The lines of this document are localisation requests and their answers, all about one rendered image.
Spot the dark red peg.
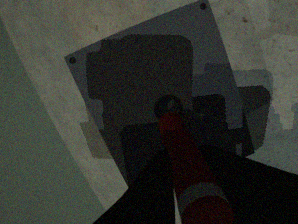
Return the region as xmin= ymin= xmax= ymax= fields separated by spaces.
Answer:
xmin=158 ymin=112 xmax=234 ymax=224

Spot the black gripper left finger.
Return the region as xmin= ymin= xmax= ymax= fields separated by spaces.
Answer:
xmin=93 ymin=149 xmax=176 ymax=224

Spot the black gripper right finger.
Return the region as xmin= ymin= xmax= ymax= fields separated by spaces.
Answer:
xmin=198 ymin=144 xmax=298 ymax=224

